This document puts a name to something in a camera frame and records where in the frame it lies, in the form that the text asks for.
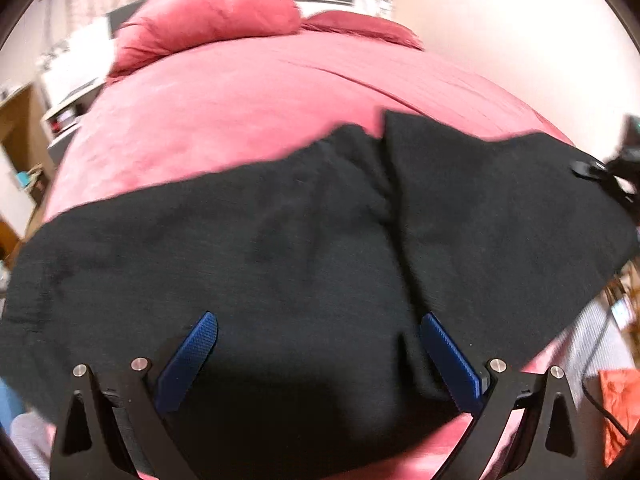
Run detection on white patterned bedside unit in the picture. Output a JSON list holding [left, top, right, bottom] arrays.
[[352, 0, 394, 19]]

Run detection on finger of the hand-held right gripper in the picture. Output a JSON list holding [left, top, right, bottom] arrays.
[[572, 159, 619, 182]]

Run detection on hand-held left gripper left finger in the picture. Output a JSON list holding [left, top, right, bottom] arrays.
[[50, 311, 219, 480]]

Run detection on orange patterned cloth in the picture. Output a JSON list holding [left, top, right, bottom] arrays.
[[597, 368, 640, 469]]

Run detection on large red pillow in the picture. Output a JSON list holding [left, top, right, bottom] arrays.
[[107, 0, 302, 79]]

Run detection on white bedside table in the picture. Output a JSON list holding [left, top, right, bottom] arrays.
[[40, 24, 117, 102], [42, 84, 108, 162]]

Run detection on pink bed cover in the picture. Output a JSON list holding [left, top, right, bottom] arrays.
[[42, 27, 578, 480]]

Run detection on grey striped cloth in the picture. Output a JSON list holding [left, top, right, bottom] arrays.
[[564, 299, 637, 387]]

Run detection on black cable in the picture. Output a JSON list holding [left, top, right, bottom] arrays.
[[582, 305, 632, 439]]

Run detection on black garment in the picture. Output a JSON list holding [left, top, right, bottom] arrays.
[[0, 110, 640, 461]]

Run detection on blue cloth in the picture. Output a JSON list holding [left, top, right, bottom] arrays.
[[0, 379, 27, 428]]

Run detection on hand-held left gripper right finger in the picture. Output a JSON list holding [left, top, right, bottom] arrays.
[[420, 312, 591, 480]]

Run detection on wooden cabinet with white door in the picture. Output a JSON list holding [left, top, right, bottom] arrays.
[[0, 82, 57, 233]]

